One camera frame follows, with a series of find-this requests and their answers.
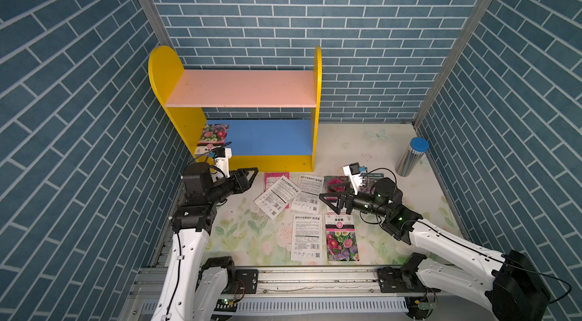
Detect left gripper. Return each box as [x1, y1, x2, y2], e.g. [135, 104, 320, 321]
[205, 166, 258, 204]

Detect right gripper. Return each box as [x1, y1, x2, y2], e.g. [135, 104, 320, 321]
[321, 182, 390, 219]

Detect pink-bordered seed bag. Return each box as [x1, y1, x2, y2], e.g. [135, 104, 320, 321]
[264, 172, 289, 191]

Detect red peony seed bag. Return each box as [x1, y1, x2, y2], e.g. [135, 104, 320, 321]
[324, 176, 351, 193]

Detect green gourd seed bag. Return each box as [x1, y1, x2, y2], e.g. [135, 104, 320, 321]
[255, 176, 301, 219]

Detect white text gourd seed bag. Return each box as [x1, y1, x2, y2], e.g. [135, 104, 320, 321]
[290, 175, 324, 214]

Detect colourful flower seed bag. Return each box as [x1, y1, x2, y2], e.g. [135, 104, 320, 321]
[324, 213, 360, 262]

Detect purple flower seed bag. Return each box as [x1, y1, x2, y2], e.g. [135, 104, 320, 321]
[359, 172, 384, 194]

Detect white back-side seed bag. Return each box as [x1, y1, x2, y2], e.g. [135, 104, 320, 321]
[291, 214, 324, 264]

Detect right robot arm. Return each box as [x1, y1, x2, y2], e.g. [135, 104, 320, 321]
[319, 176, 551, 320]

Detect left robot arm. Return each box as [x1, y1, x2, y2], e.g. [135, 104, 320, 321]
[152, 162, 259, 320]

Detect candy chrysanthemum seed bag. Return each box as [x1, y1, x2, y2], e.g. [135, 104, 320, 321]
[195, 124, 230, 156]

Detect yellow wooden shelf unit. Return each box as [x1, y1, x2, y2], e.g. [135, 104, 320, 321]
[149, 46, 322, 172]

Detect floral table mat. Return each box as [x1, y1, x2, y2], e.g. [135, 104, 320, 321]
[204, 123, 462, 266]

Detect steel bottle blue cap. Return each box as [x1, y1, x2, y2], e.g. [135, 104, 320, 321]
[396, 137, 430, 177]

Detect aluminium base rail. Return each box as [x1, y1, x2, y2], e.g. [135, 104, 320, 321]
[120, 265, 506, 321]

